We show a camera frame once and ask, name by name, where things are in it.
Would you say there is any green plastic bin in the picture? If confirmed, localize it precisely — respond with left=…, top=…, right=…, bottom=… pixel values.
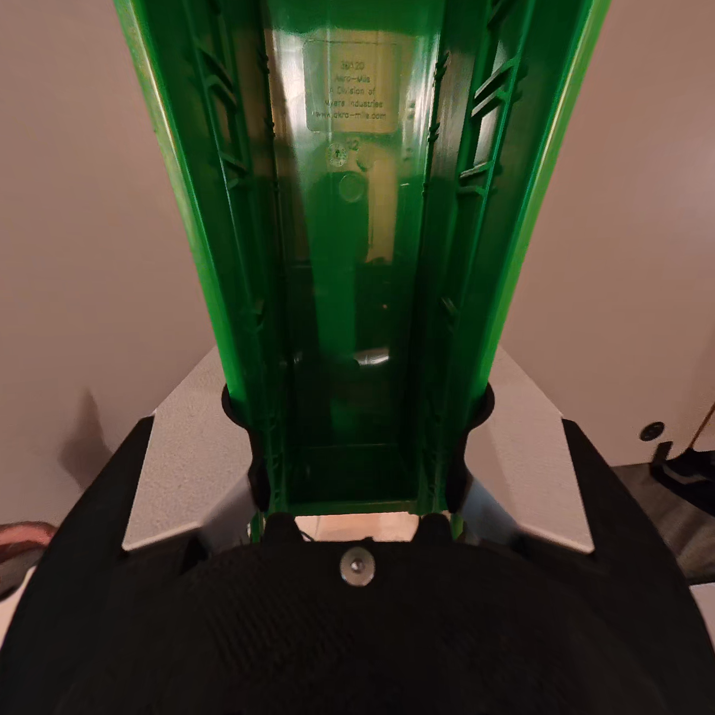
left=113, top=0, right=610, bottom=545

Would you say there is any black chair base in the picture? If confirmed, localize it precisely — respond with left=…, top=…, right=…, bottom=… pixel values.
left=651, top=441, right=715, bottom=503

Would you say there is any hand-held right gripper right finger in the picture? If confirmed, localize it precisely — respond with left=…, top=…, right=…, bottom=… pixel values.
left=446, top=345, right=595, bottom=555

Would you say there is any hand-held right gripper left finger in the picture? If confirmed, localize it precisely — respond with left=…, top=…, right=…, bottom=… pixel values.
left=121, top=345, right=273, bottom=553

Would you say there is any person's left hand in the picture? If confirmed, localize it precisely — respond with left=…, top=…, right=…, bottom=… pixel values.
left=0, top=521, right=57, bottom=562

